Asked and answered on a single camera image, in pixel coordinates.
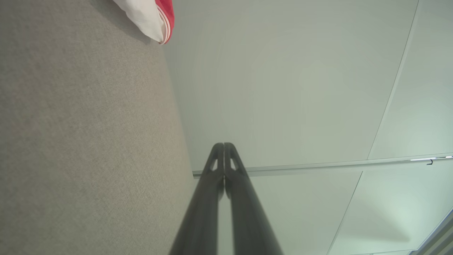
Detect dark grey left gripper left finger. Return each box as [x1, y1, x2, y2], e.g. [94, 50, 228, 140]
[169, 143, 225, 255]

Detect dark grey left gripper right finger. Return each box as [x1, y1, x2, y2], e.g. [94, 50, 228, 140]
[224, 142, 284, 255]

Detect red white basketball jersey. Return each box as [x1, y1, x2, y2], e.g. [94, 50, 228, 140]
[113, 0, 175, 45]

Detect grey wall rail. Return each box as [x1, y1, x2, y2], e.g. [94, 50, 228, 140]
[193, 155, 453, 177]

